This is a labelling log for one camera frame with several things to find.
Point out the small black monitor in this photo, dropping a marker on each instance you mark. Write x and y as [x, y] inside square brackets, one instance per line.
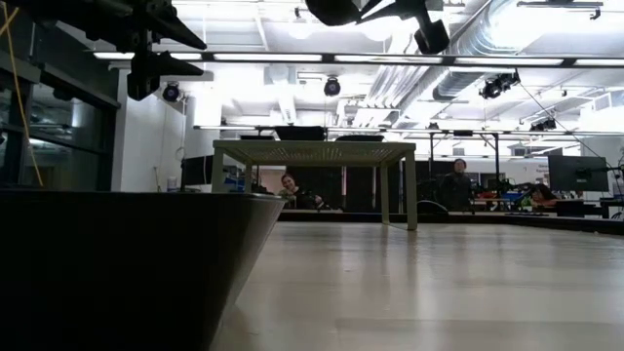
[197, 170]

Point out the black ceiling spotlight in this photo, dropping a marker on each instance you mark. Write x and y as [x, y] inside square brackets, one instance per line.
[170, 91]
[497, 85]
[543, 125]
[332, 87]

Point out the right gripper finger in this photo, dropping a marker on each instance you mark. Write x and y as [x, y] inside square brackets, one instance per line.
[431, 38]
[334, 11]

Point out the green perforated metal shelf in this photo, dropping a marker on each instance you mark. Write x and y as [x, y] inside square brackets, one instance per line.
[317, 146]

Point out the black table frame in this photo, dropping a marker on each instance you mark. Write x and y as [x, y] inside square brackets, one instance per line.
[487, 219]

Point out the large black monitor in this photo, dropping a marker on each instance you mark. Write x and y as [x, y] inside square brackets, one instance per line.
[577, 173]

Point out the long ceiling light strip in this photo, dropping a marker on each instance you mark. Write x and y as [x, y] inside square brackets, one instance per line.
[268, 57]

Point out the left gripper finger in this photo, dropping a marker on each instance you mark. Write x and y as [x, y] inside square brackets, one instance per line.
[170, 29]
[144, 78]

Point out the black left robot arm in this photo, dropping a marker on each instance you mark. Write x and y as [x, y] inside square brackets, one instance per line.
[73, 12]

